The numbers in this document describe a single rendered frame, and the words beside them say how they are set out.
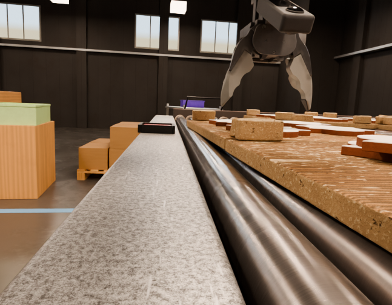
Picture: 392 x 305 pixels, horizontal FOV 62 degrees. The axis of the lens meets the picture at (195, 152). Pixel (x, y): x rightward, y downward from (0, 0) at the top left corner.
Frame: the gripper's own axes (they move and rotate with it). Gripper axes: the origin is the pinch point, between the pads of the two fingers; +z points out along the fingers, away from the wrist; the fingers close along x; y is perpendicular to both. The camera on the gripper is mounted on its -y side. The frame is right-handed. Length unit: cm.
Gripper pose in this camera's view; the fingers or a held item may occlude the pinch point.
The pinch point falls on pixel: (267, 109)
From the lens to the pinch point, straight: 54.9
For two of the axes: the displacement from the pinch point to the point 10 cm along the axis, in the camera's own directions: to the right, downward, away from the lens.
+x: -9.9, -0.2, -1.5
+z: -0.5, 9.9, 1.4
